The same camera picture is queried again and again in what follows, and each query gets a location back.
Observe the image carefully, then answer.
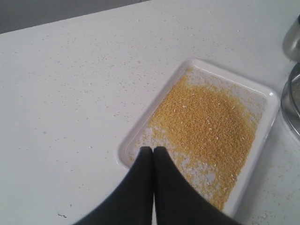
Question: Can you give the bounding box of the white rectangular tray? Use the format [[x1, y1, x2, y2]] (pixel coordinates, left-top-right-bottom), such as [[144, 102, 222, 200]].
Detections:
[[117, 59, 280, 217]]

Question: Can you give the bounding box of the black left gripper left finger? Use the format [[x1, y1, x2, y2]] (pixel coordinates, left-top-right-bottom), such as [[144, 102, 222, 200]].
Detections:
[[76, 147, 154, 225]]

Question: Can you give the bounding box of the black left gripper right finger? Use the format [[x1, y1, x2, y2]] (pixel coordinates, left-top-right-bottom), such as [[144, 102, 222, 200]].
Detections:
[[153, 146, 238, 225]]

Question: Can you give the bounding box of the stainless steel cup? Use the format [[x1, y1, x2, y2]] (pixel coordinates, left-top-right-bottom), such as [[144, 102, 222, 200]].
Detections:
[[282, 16, 300, 62]]

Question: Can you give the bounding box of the yellow millet grains pile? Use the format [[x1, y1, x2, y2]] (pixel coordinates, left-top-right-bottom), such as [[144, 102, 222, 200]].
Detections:
[[126, 67, 265, 210]]

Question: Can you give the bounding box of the round steel mesh sieve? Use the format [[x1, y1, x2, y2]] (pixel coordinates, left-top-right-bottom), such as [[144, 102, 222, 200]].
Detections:
[[281, 62, 300, 140]]

